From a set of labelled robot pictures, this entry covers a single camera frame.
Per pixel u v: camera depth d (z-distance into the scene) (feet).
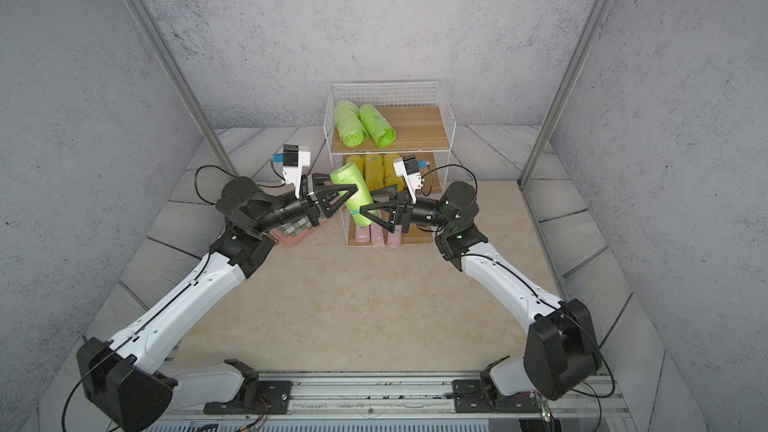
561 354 1.35
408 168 1.88
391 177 2.73
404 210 1.86
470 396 2.34
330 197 1.97
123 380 1.22
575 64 2.85
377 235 3.23
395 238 3.24
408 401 2.41
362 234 3.26
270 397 2.40
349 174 1.83
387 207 1.86
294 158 1.69
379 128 2.36
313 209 1.77
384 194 2.12
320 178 1.88
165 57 2.79
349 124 2.37
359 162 2.92
